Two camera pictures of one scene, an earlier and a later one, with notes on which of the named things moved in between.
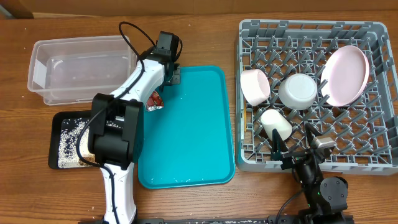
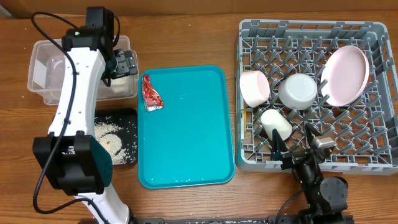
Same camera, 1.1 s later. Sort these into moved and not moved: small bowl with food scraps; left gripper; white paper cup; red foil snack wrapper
Moved: left gripper
Not moved: white paper cup; red foil snack wrapper; small bowl with food scraps
